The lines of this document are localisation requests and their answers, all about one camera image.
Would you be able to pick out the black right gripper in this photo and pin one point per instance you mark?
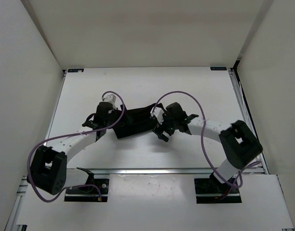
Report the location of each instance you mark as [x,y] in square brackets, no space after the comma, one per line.
[163,127]

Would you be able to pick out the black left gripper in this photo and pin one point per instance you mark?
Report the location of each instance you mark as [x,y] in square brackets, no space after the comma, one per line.
[115,112]

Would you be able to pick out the black skirt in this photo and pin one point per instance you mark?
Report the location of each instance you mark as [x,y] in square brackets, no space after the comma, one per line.
[135,121]

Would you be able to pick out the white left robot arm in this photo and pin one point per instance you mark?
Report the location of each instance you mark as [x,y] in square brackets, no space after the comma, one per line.
[47,165]

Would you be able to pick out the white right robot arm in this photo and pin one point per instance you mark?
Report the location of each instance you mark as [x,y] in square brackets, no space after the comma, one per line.
[240,145]

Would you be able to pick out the blue label left corner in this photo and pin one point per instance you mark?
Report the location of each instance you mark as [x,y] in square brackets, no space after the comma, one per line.
[75,70]

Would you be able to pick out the blue label corner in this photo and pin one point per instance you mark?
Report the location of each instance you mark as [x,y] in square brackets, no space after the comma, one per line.
[75,70]
[218,68]

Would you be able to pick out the blue label right corner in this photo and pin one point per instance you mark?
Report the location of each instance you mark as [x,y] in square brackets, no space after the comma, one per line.
[218,68]

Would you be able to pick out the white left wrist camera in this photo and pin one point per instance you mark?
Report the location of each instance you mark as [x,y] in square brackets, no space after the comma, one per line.
[111,98]

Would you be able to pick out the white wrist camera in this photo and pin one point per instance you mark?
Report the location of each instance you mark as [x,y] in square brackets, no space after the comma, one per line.
[157,113]
[111,98]

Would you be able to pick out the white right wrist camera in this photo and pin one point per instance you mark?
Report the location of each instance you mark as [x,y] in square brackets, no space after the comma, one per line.
[157,113]

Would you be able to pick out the aluminium table edge rail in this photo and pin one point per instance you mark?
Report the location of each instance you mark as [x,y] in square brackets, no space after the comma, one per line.
[149,171]

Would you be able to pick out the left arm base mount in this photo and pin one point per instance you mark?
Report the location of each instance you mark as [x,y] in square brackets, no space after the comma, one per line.
[82,185]

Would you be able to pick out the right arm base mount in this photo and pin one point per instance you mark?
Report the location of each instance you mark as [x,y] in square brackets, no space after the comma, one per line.
[207,192]

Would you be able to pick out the aluminium right side rail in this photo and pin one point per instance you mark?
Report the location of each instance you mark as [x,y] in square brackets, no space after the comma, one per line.
[237,86]

